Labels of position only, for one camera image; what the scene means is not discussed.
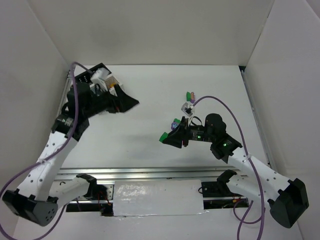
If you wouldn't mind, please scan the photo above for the small green lego brick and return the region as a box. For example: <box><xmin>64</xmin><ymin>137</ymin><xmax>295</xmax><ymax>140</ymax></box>
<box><xmin>159</xmin><ymin>132</ymin><xmax>168</xmax><ymax>143</ymax></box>

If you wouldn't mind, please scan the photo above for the purple lotus lego brick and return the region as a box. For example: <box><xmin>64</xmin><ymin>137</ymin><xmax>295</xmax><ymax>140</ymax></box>
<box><xmin>171</xmin><ymin>122</ymin><xmax>179</xmax><ymax>130</ymax></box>

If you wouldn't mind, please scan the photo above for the yellow rounded lego brick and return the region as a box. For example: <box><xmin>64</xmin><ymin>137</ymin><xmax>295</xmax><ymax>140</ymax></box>
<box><xmin>107</xmin><ymin>82</ymin><xmax>118</xmax><ymax>91</ymax></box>

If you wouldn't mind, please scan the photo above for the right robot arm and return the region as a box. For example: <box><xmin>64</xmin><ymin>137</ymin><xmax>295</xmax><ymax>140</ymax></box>
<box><xmin>159</xmin><ymin>113</ymin><xmax>309</xmax><ymax>229</ymax></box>

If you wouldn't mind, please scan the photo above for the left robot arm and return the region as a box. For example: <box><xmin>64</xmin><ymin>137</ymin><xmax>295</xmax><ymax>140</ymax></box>
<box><xmin>2</xmin><ymin>82</ymin><xmax>139</xmax><ymax>227</ymax></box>

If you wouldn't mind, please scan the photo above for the white slotted container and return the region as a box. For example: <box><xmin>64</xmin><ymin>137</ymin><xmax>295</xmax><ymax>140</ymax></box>
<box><xmin>101</xmin><ymin>74</ymin><xmax>125</xmax><ymax>96</ymax></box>

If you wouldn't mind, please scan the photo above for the black slotted container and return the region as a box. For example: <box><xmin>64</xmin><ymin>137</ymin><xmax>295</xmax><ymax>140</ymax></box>
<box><xmin>75</xmin><ymin>62</ymin><xmax>112</xmax><ymax>85</ymax></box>

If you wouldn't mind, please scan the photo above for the white foam board front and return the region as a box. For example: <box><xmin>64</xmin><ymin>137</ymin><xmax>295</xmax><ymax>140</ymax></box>
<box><xmin>113</xmin><ymin>179</ymin><xmax>205</xmax><ymax>217</ymax></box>

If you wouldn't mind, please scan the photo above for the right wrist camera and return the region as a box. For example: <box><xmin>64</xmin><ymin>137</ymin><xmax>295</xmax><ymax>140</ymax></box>
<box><xmin>181</xmin><ymin>102</ymin><xmax>195</xmax><ymax>119</ymax></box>

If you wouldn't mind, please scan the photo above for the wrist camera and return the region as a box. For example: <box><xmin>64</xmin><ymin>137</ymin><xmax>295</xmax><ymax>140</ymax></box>
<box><xmin>90</xmin><ymin>67</ymin><xmax>111</xmax><ymax>88</ymax></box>
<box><xmin>181</xmin><ymin>102</ymin><xmax>195</xmax><ymax>119</ymax></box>

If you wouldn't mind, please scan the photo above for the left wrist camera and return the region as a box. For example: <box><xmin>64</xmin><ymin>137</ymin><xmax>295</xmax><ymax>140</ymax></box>
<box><xmin>90</xmin><ymin>67</ymin><xmax>111</xmax><ymax>88</ymax></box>

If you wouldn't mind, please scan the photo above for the aluminium rail left side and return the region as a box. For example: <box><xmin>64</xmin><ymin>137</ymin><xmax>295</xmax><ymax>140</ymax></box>
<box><xmin>60</xmin><ymin>70</ymin><xmax>73</xmax><ymax>106</ymax></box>

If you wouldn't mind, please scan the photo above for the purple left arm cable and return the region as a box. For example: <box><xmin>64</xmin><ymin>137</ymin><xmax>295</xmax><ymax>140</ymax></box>
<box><xmin>0</xmin><ymin>61</ymin><xmax>92</xmax><ymax>237</ymax></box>

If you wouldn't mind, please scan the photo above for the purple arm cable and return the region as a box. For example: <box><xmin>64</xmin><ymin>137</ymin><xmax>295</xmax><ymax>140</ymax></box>
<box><xmin>0</xmin><ymin>61</ymin><xmax>92</xmax><ymax>237</ymax></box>
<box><xmin>191</xmin><ymin>95</ymin><xmax>266</xmax><ymax>240</ymax></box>

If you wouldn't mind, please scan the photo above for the aluminium rail right side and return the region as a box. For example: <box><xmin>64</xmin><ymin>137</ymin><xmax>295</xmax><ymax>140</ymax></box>
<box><xmin>238</xmin><ymin>65</ymin><xmax>272</xmax><ymax>167</ymax></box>

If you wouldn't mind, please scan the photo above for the aluminium table rail front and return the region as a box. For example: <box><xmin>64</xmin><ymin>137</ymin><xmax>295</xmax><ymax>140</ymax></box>
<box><xmin>55</xmin><ymin>166</ymin><xmax>240</xmax><ymax>182</ymax></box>

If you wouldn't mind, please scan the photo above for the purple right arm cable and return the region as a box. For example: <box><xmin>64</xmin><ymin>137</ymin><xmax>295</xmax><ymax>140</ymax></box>
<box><xmin>191</xmin><ymin>95</ymin><xmax>266</xmax><ymax>240</ymax></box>

